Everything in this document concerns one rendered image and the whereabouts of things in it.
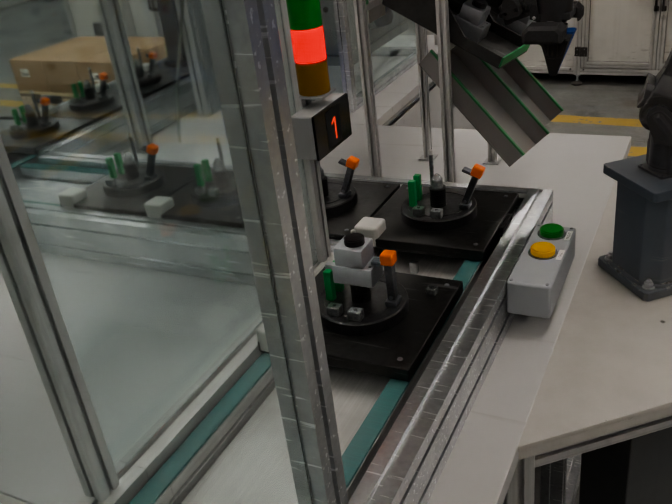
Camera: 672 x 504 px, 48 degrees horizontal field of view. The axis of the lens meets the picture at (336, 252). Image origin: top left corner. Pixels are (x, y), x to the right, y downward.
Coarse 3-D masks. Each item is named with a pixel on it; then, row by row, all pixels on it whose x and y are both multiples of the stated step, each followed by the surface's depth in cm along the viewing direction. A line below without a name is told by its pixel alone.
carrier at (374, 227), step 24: (432, 168) 142; (408, 192) 150; (432, 192) 137; (456, 192) 142; (480, 192) 146; (504, 192) 144; (384, 216) 141; (408, 216) 136; (432, 216) 133; (456, 216) 133; (480, 216) 137; (504, 216) 136; (384, 240) 133; (408, 240) 132; (432, 240) 131; (456, 240) 130; (480, 240) 129
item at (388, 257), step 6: (384, 252) 107; (390, 252) 106; (378, 258) 108; (384, 258) 106; (390, 258) 106; (396, 258) 107; (372, 264) 108; (378, 264) 107; (384, 264) 106; (390, 264) 106; (384, 270) 107; (390, 270) 107; (390, 276) 107; (390, 282) 108; (396, 282) 109; (390, 288) 108; (396, 288) 109; (390, 294) 109; (396, 294) 109
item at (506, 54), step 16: (384, 0) 150; (400, 0) 148; (416, 0) 146; (432, 0) 144; (448, 0) 156; (464, 0) 154; (416, 16) 147; (432, 16) 145; (496, 32) 153; (512, 32) 151; (464, 48) 144; (480, 48) 142; (496, 48) 148; (512, 48) 150; (496, 64) 142
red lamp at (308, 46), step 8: (296, 32) 110; (304, 32) 110; (312, 32) 110; (320, 32) 111; (296, 40) 111; (304, 40) 110; (312, 40) 111; (320, 40) 111; (296, 48) 112; (304, 48) 111; (312, 48) 111; (320, 48) 112; (296, 56) 113; (304, 56) 112; (312, 56) 112; (320, 56) 112
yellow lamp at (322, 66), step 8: (296, 64) 114; (304, 64) 113; (312, 64) 112; (320, 64) 113; (296, 72) 114; (304, 72) 113; (312, 72) 113; (320, 72) 113; (328, 72) 115; (304, 80) 114; (312, 80) 113; (320, 80) 114; (328, 80) 115; (304, 88) 114; (312, 88) 114; (320, 88) 114; (328, 88) 115
